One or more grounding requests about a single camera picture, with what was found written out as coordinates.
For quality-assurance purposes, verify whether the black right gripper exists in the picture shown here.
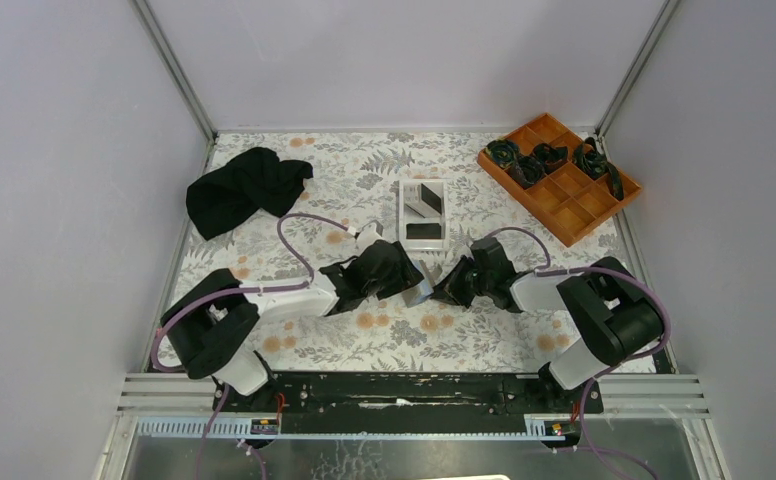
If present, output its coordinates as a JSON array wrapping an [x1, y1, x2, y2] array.
[[427, 255, 493, 310]]

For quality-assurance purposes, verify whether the grey blue card holder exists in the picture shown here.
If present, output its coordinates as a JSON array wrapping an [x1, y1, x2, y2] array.
[[401, 259, 443, 308]]

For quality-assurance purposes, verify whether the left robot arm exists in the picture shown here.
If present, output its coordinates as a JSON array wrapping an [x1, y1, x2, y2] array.
[[159, 240, 425, 411]]

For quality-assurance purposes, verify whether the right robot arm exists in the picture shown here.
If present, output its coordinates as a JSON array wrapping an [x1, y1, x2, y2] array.
[[431, 237, 667, 412]]

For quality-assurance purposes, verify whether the white plastic card box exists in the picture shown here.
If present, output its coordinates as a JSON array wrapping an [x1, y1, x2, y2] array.
[[397, 179, 450, 252]]

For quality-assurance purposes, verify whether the stack of cards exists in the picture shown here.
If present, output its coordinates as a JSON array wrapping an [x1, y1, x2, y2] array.
[[402, 183, 443, 218]]

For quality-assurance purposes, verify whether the floral table mat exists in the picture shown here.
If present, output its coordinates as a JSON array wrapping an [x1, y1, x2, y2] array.
[[172, 132, 626, 372]]

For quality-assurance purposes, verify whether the dark blue rolled tie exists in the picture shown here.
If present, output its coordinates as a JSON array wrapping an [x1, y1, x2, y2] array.
[[507, 143, 568, 189]]

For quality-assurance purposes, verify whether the orange wooden divider tray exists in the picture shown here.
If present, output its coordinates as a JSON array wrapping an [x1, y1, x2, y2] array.
[[477, 113, 642, 247]]

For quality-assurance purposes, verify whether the green yellow rolled tie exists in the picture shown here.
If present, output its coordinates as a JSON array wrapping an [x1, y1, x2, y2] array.
[[484, 139, 522, 169]]

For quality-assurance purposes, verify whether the black cloth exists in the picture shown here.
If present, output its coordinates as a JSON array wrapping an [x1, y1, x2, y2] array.
[[185, 147, 314, 240]]

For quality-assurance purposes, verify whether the black orange rolled tie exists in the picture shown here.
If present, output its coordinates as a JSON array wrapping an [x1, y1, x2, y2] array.
[[572, 136, 625, 201]]

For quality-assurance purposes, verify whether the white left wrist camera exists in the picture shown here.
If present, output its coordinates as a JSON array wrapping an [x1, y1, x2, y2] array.
[[355, 220, 383, 251]]

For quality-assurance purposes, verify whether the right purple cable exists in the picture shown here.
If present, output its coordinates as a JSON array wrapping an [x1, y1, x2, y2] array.
[[483, 226, 673, 480]]

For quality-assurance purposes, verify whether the purple cable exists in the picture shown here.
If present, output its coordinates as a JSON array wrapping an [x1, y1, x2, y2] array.
[[150, 213, 363, 480], [483, 226, 673, 480]]

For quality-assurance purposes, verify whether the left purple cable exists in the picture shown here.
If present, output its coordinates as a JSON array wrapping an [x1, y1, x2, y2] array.
[[150, 213, 363, 480]]

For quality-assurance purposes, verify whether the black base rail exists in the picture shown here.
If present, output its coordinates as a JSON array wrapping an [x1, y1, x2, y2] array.
[[213, 371, 604, 436]]

